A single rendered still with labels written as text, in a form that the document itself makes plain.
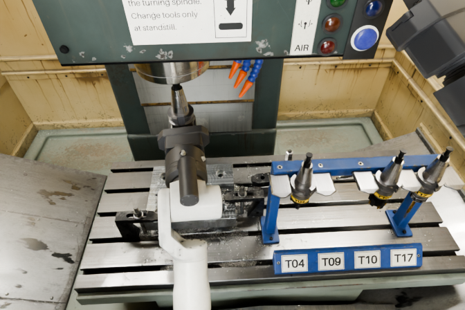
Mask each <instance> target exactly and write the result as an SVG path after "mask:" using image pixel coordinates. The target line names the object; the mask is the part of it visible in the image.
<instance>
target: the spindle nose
mask: <svg viewBox="0 0 465 310"><path fill-rule="evenodd" d="M209 65H210V62H172V63H151V64H134V66H135V68H136V72H137V74H138V75H139V76H140V77H142V78H143V79H144V80H147V81H149V82H153V83H156V84H180V83H184V82H188V81H190V80H193V79H195V78H197V77H199V76H200V75H202V74H203V73H204V72H205V71H206V70H207V69H208V67H209Z"/></svg>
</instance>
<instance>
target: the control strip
mask: <svg viewBox="0 0 465 310"><path fill-rule="evenodd" d="M348 1H349V0H346V1H345V2H344V4H343V5H342V6H340V7H337V8H335V7H333V6H332V5H331V4H330V0H327V5H328V7H329V8H331V9H332V10H339V9H341V8H343V7H344V6H345V5H346V4H347V2H348ZM373 1H380V2H381V3H382V9H381V11H380V13H378V14H377V15H376V16H373V17H370V16H368V15H367V13H366V9H367V7H368V5H369V4H370V3H371V2H373ZM393 1H394V0H357V3H356V8H355V11H354V16H353V19H352V24H351V27H350V30H349V35H348V38H347V43H346V46H345V51H344V54H343V58H342V60H363V59H374V56H375V54H376V50H377V48H378V45H379V42H380V39H381V35H382V33H383V29H384V27H385V23H386V21H387V18H388V15H389V12H390V9H391V7H392V3H393ZM332 17H337V18H339V20H340V27H339V28H338V29H337V30H336V31H334V32H328V31H327V30H326V29H325V24H326V22H327V21H328V20H329V19H331V18H332ZM342 26H343V18H342V17H341V16H340V15H339V14H336V13H334V14H330V15H328V16H326V17H325V18H324V20H323V21H322V30H323V31H324V32H325V33H326V34H329V35H331V34H334V33H337V32H338V31H339V30H340V29H341V28H342ZM365 28H372V29H374V30H375V31H376V33H377V36H378V37H377V41H376V43H375V44H374V45H373V46H372V47H371V48H369V49H367V50H363V51H362V50H358V49H357V48H356V47H355V45H354V38H355V36H356V34H357V33H358V32H359V31H361V30H362V29H365ZM327 41H332V42H333V43H334V44H335V49H334V50H333V51H332V52H331V53H330V54H323V53H322V52H321V50H320V48H321V46H322V44H323V43H325V42H327ZM337 47H338V43H337V41H336V40H335V39H334V38H332V37H327V38H324V39H323V40H321V41H320V43H319V44H318V47H317V49H318V53H319V54H320V55H322V56H329V55H331V54H333V53H334V52H335V51H336V49H337Z"/></svg>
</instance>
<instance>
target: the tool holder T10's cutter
mask: <svg viewBox="0 0 465 310"><path fill-rule="evenodd" d="M368 199H369V202H368V203H369V204H370V205H371V206H376V207H377V209H381V208H383V207H384V206H385V205H386V202H387V201H388V200H387V199H384V200H381V199H378V198H376V197H375V196H374V194H370V195H369V197H368Z"/></svg>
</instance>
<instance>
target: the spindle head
mask: <svg viewBox="0 0 465 310"><path fill-rule="evenodd" d="M296 1H297V0H252V22H251V42H210V43H189V44H148V45H133V42H132V38H131V33H130V30H129V25H128V22H127V17H126V14H125V9H124V6H123V2H122V0H32V2H33V4H34V6H35V9H36V11H37V14H38V15H39V18H40V20H41V22H42V24H43V27H44V29H45V31H46V34H47V35H48V38H49V40H50V42H51V44H52V47H53V49H54V51H55V54H56V56H57V58H58V60H59V62H60V64H61V66H91V65H112V64H151V63H172V62H211V61H231V60H271V59H291V58H312V57H342V56H343V54H344V51H345V46H346V43H347V38H348V35H349V30H350V27H351V24H352V19H353V16H354V11H355V8H356V3H357V0H349V1H348V2H347V4H346V5H345V6H344V7H343V8H341V9H339V10H332V9H331V8H329V7H328V5H327V0H321V3H320V10H319V15H318V22H317V26H316V33H315V37H314V41H313V48H312V53H311V55H290V50H291V40H292V34H293V23H294V17H295V7H296ZM334 13H336V14H339V15H340V16H341V17H342V18H343V26H342V28H341V29H340V30H339V31H338V32H337V33H334V34H331V35H329V34H326V33H325V32H324V31H323V30H322V21H323V20H324V18H325V17H326V16H328V15H330V14H334ZM327 37H332V38H334V39H335V40H336V41H337V43H338V47H337V49H336V51H335V52H334V53H333V54H331V55H329V56H322V55H320V54H319V53H318V49H317V47H318V44H319V43H320V41H321V40H323V39H324V38H327Z"/></svg>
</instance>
